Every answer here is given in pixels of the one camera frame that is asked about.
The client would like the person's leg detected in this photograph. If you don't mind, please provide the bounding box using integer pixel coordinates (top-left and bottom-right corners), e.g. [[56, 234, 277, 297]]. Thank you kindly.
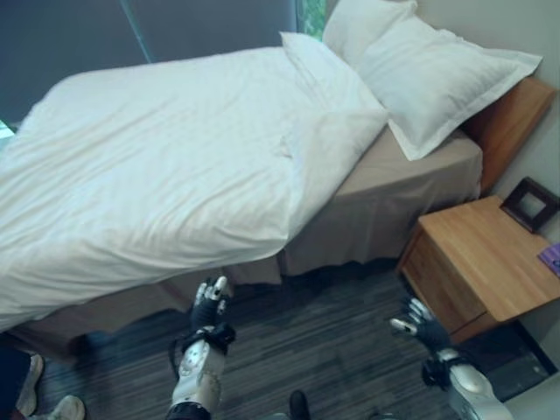
[[0, 334, 32, 420]]

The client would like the purple card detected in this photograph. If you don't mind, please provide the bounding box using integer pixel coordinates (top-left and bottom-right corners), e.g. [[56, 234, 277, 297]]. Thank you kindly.
[[536, 241, 560, 269]]

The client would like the grey window curtain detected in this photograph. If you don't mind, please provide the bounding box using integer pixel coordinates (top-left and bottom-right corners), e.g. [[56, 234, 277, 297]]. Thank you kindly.
[[0, 0, 303, 128]]

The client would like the person's white shoe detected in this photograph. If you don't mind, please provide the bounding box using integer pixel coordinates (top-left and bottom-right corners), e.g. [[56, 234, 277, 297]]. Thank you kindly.
[[26, 395, 87, 420], [15, 353, 46, 417]]

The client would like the white duvet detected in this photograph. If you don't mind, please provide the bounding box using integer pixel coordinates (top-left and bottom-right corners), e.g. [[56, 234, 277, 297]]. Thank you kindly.
[[0, 31, 389, 333]]

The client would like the beige bed sheet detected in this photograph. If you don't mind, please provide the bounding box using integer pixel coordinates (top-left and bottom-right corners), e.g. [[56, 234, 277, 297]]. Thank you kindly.
[[4, 128, 484, 364]]

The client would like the large white flanged pillow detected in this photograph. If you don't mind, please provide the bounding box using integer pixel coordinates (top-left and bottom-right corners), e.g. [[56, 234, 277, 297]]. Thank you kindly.
[[322, 0, 544, 162]]

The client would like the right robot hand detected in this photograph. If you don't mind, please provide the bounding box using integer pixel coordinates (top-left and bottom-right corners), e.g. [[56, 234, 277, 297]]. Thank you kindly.
[[389, 296, 452, 352]]

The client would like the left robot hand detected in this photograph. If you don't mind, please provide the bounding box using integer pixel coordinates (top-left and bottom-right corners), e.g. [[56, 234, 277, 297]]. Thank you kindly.
[[189, 276, 233, 337]]

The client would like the wooden headboard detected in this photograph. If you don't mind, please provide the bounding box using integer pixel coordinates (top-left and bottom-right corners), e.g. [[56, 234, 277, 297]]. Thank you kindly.
[[461, 76, 557, 197]]

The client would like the wooden nightstand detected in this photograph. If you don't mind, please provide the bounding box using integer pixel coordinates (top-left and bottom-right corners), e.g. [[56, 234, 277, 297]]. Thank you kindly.
[[395, 195, 560, 346]]

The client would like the dark square picture frame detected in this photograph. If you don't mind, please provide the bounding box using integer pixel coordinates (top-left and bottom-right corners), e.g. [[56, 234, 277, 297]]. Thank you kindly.
[[500, 176, 560, 235]]

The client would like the dark robot foot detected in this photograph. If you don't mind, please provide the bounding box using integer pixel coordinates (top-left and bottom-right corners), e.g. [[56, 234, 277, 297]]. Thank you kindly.
[[289, 389, 311, 420]]

